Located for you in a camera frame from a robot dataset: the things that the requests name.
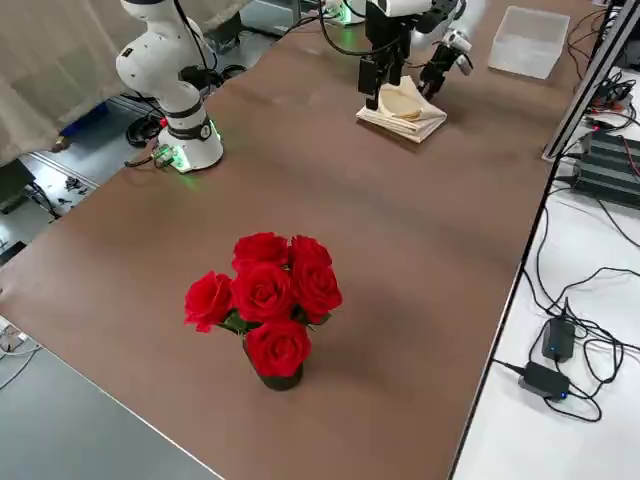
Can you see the cream tablecloth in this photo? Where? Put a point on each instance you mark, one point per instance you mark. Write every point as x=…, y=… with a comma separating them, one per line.
x=400, y=125

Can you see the red artificial rose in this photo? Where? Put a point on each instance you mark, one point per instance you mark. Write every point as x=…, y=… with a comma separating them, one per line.
x=260, y=250
x=310, y=255
x=262, y=292
x=277, y=350
x=317, y=290
x=210, y=300

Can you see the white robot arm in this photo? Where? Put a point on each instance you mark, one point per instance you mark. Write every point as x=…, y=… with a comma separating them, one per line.
x=357, y=7
x=165, y=85

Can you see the beige curtain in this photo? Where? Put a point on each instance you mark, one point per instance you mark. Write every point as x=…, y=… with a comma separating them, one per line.
x=50, y=60

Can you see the blue plastic crate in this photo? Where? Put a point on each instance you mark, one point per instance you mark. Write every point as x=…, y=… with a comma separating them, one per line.
x=82, y=120

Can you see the black finned metal device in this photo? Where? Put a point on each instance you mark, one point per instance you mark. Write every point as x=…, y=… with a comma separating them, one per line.
x=610, y=165

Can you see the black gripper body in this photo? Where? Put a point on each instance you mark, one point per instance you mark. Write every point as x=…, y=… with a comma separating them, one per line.
x=440, y=59
x=382, y=35

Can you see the flat black power adapter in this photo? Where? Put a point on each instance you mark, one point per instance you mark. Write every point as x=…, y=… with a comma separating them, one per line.
x=542, y=380

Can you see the black case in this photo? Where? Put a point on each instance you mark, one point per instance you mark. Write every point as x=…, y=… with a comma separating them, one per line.
x=12, y=185

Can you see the aluminium frame post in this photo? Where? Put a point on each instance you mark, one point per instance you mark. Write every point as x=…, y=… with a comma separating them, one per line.
x=587, y=85

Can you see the clear plastic box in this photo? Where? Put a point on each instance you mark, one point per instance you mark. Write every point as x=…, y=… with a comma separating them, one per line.
x=525, y=45

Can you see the dark flower vase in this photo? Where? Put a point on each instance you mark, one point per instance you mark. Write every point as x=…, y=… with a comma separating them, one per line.
x=280, y=382

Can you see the small black power adapter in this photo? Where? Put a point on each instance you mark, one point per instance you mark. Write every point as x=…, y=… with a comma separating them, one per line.
x=557, y=340

